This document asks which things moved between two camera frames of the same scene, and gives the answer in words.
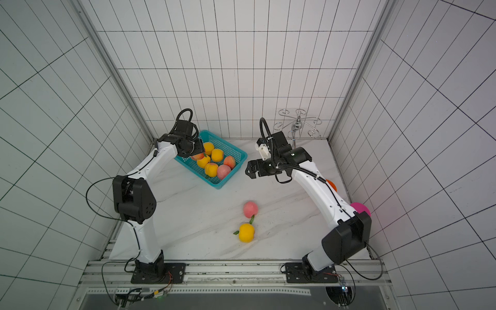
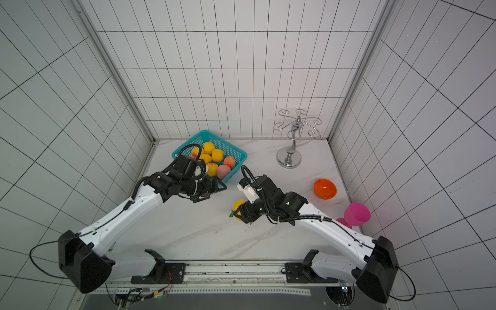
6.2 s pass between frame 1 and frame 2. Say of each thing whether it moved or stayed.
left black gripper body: moved
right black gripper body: moved
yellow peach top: stayed
